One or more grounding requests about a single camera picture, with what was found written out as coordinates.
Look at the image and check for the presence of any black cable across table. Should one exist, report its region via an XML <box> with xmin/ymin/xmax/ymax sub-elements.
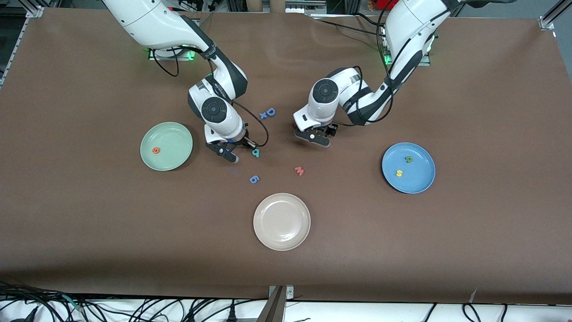
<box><xmin>313</xmin><ymin>13</ymin><xmax>390</xmax><ymax>39</ymax></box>

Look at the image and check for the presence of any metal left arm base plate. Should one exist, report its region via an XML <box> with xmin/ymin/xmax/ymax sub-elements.
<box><xmin>383</xmin><ymin>27</ymin><xmax>432</xmax><ymax>67</ymax></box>

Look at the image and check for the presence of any blue plate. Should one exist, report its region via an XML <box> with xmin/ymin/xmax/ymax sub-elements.
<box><xmin>382</xmin><ymin>142</ymin><xmax>436</xmax><ymax>195</ymax></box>

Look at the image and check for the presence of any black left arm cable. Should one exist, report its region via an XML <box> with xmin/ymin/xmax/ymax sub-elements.
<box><xmin>353</xmin><ymin>0</ymin><xmax>396</xmax><ymax>128</ymax></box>

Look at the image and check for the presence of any brown table cover mat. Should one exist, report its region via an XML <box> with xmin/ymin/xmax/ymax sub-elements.
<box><xmin>0</xmin><ymin>8</ymin><xmax>572</xmax><ymax>305</ymax></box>

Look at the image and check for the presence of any beige plate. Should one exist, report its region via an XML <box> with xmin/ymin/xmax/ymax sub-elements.
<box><xmin>253</xmin><ymin>193</ymin><xmax>311</xmax><ymax>252</ymax></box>

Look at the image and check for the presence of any metal table edge bracket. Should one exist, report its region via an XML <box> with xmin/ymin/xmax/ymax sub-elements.
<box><xmin>268</xmin><ymin>285</ymin><xmax>294</xmax><ymax>322</ymax></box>

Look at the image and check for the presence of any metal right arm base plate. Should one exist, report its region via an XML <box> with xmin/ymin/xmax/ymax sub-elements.
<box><xmin>147</xmin><ymin>45</ymin><xmax>198</xmax><ymax>62</ymax></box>

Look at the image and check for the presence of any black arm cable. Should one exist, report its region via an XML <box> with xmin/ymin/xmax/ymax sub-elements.
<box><xmin>353</xmin><ymin>0</ymin><xmax>396</xmax><ymax>128</ymax></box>
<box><xmin>151</xmin><ymin>45</ymin><xmax>269</xmax><ymax>148</ymax></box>

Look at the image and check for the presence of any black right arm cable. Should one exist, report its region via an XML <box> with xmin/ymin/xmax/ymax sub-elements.
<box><xmin>151</xmin><ymin>45</ymin><xmax>269</xmax><ymax>148</ymax></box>

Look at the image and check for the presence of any teal tipped cable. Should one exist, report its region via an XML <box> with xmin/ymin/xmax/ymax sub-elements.
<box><xmin>62</xmin><ymin>294</ymin><xmax>85</xmax><ymax>312</ymax></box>

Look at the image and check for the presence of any green plate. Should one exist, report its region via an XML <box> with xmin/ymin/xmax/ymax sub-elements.
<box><xmin>140</xmin><ymin>122</ymin><xmax>193</xmax><ymax>172</ymax></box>

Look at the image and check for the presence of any grey metal box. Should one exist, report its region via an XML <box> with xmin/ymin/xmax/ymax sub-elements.
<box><xmin>286</xmin><ymin>0</ymin><xmax>328</xmax><ymax>14</ymax></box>

